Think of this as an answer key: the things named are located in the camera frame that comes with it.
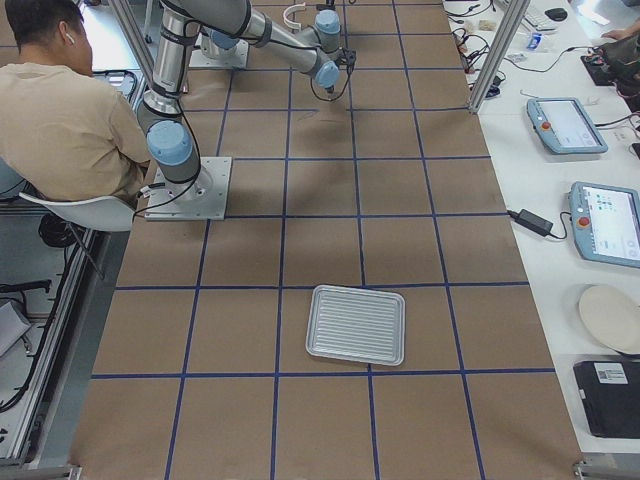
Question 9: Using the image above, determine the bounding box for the aluminium frame post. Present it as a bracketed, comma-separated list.
[468, 0, 530, 114]

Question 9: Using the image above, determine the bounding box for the far teach pendant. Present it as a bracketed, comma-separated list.
[526, 97, 608, 155]

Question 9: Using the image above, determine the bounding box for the ribbed aluminium tray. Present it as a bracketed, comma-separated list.
[306, 285, 406, 367]

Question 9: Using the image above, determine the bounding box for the white round plate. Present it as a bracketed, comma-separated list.
[578, 285, 639, 356]

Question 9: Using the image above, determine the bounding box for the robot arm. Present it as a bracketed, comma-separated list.
[200, 27, 239, 59]
[136, 1, 355, 178]

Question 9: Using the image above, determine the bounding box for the teach pendant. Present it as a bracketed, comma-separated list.
[568, 182, 639, 268]
[526, 97, 608, 155]

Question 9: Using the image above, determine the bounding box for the white curved plastic bracket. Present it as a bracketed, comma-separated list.
[282, 2, 307, 32]

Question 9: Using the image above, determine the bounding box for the near teach pendant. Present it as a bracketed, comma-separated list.
[568, 182, 639, 268]

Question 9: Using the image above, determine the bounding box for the white chair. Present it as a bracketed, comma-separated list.
[17, 192, 137, 280]

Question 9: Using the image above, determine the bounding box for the black power adapter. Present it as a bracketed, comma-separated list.
[507, 209, 553, 237]

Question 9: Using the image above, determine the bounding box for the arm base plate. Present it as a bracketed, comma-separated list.
[142, 157, 232, 221]
[189, 34, 249, 70]

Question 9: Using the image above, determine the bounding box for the black laptop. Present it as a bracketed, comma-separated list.
[573, 361, 639, 439]

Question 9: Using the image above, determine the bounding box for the seated person in beige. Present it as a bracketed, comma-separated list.
[1, 1, 150, 203]

